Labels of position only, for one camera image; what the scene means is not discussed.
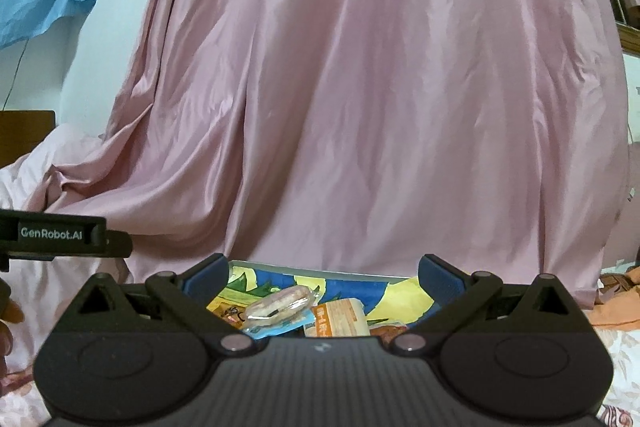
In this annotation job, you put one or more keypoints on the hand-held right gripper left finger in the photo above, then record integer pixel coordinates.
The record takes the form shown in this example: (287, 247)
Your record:
(207, 279)

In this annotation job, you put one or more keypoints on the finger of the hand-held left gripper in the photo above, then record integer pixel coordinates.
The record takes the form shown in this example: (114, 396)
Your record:
(119, 244)

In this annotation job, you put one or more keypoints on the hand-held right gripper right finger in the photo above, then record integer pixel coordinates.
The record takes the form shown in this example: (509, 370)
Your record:
(440, 279)

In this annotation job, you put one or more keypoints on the round cracker packet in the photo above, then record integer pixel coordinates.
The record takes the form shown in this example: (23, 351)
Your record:
(280, 302)

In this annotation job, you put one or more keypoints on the light blue snack packet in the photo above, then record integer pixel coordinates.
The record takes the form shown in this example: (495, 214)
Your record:
(270, 333)

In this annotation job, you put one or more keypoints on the cream orange bread packet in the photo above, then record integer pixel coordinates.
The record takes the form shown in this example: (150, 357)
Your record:
(340, 317)

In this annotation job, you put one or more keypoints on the grey shallow box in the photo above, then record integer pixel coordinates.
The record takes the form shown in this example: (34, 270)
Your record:
(325, 274)

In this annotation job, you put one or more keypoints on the person's left hand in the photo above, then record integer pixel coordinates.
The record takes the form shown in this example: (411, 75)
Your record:
(10, 312)

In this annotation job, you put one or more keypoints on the pale pink quilt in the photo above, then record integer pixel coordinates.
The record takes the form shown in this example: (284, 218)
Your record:
(50, 187)

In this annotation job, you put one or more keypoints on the wooden headboard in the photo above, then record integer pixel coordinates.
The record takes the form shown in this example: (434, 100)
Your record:
(25, 137)

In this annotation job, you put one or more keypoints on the orange cloth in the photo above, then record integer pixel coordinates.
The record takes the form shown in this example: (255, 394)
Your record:
(615, 302)

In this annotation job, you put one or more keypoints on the floral bedsheet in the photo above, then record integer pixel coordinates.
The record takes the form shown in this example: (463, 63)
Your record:
(625, 357)

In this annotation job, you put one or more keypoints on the pink curtain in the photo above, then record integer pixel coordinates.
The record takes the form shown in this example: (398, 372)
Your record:
(350, 82)

